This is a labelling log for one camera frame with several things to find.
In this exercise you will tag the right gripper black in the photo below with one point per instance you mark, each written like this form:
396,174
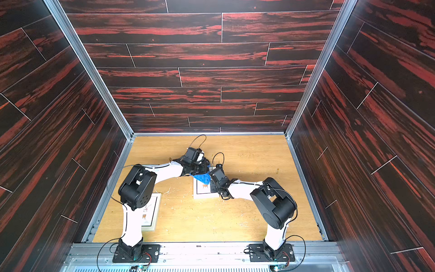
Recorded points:
214,180

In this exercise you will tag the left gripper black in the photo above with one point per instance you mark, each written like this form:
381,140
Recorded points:
205,168

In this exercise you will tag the blue microfiber cloth black trim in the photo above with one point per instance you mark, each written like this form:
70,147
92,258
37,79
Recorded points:
203,178

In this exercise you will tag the white picture frame deer print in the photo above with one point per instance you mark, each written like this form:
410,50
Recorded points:
202,191

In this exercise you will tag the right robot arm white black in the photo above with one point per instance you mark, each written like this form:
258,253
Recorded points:
276,206

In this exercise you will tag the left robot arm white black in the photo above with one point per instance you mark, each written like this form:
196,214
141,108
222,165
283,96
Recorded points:
136,190

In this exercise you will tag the white picture frame near left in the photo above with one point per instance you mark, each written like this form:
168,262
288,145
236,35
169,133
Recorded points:
150,213

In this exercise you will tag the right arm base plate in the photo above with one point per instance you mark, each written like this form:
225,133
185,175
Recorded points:
263,253

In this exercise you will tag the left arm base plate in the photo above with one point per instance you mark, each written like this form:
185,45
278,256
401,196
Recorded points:
144,253

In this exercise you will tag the aluminium front rail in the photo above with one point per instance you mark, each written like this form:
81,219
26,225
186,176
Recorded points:
310,256

